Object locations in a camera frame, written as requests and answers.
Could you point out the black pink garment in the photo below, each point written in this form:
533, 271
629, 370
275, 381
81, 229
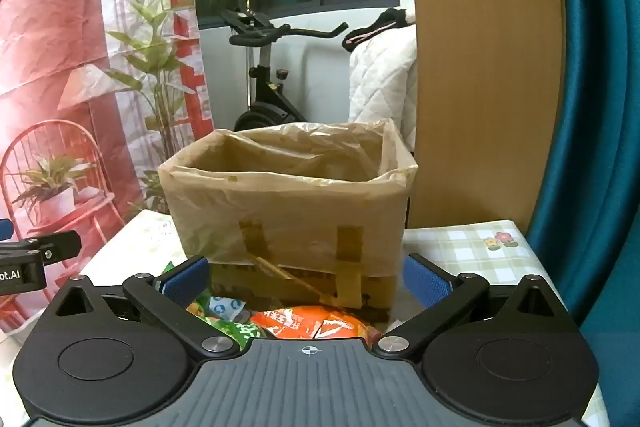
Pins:
391, 18

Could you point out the green corn snack bag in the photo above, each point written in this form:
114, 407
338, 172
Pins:
187, 285

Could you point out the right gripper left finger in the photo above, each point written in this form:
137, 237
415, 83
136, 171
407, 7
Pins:
162, 302

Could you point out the orange chips bag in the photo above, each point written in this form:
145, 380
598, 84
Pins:
314, 323

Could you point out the white quilted blanket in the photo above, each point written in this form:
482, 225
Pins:
383, 81

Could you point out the black exercise bike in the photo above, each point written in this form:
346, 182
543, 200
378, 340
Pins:
268, 106

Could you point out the teal curtain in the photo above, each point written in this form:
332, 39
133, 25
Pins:
585, 227

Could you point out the cardboard box with plastic liner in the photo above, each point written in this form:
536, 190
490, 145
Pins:
301, 213

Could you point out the blue white candy packet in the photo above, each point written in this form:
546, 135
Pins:
224, 308

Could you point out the wooden board panel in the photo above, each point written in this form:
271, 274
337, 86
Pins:
490, 74

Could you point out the red printed backdrop curtain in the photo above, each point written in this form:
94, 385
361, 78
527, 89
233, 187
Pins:
95, 96

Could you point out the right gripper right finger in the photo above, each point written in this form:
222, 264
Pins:
446, 299

